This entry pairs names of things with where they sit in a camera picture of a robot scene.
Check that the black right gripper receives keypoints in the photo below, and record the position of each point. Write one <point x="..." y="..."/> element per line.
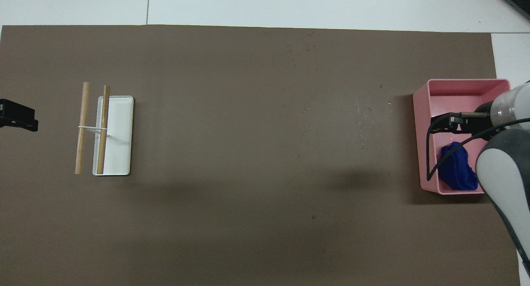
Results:
<point x="482" y="118"/>

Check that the blue towel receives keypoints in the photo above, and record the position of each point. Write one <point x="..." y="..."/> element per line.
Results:
<point x="457" y="170"/>

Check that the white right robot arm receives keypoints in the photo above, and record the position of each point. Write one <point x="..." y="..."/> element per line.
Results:
<point x="503" y="174"/>

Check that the white towel rack base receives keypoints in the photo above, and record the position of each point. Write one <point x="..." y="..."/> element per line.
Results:
<point x="120" y="133"/>

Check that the pink plastic bin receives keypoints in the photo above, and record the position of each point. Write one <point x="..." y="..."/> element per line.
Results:
<point x="432" y="99"/>

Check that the brown table mat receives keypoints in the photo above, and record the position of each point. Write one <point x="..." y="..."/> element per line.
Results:
<point x="232" y="219"/>

